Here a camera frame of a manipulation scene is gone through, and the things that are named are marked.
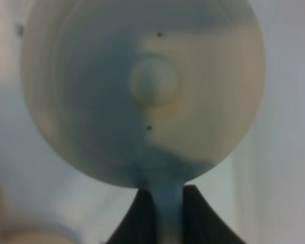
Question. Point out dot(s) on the beige teacup far left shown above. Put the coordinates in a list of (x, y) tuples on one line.
[(32, 236)]

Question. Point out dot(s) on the beige ceramic teapot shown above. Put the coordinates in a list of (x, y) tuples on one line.
[(144, 94)]

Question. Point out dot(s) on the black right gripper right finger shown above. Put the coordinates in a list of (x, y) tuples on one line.
[(202, 225)]

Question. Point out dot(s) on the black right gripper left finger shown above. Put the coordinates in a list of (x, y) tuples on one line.
[(139, 224)]

